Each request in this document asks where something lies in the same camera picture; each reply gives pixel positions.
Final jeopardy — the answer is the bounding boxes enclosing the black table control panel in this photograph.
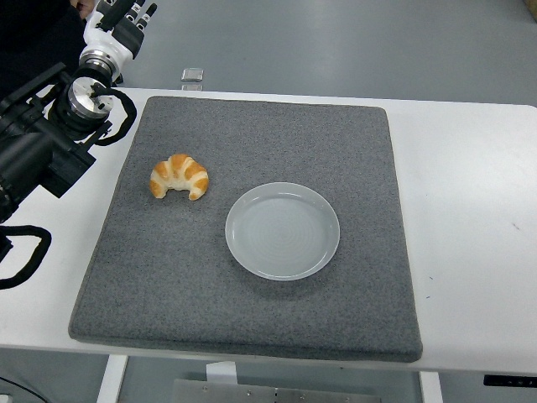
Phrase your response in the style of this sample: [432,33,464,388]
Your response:
[482,374,537,388]

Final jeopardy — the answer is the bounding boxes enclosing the black floor cable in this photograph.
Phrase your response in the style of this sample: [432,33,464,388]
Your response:
[0,375,43,403]

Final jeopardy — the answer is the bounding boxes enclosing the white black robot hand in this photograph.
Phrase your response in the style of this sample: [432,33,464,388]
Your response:
[82,0,159,65]

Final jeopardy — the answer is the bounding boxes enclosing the golden croissant bread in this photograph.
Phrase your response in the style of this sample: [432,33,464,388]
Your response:
[149,153,210,202]

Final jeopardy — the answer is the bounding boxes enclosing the person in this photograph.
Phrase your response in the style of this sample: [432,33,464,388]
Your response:
[0,0,98,102]

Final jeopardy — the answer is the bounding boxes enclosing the white table leg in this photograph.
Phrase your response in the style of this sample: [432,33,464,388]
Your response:
[96,354,129,403]
[419,371,444,403]

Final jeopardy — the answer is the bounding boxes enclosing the grey felt mat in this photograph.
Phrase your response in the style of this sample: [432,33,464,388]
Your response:
[67,95,423,364]

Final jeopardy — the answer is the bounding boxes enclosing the pale grey round plate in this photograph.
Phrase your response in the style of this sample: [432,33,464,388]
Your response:
[225,181,341,281]

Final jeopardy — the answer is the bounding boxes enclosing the grey metal plate with screws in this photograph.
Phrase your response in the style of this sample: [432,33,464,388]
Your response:
[172,379,383,403]

